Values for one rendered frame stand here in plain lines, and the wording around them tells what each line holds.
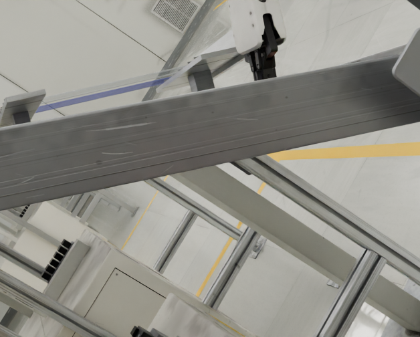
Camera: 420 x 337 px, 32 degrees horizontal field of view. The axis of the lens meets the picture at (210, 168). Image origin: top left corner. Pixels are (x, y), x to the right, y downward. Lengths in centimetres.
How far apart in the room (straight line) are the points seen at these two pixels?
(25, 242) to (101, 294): 356
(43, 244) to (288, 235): 413
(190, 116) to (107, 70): 823
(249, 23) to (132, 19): 787
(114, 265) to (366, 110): 148
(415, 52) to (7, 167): 34
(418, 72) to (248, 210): 97
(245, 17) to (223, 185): 52
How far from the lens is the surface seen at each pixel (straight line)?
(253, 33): 111
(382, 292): 171
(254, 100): 62
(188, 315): 117
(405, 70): 63
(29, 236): 561
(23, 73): 875
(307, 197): 140
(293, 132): 63
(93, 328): 205
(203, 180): 154
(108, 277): 207
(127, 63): 887
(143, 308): 211
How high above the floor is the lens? 97
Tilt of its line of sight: 13 degrees down
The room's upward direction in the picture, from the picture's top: 57 degrees counter-clockwise
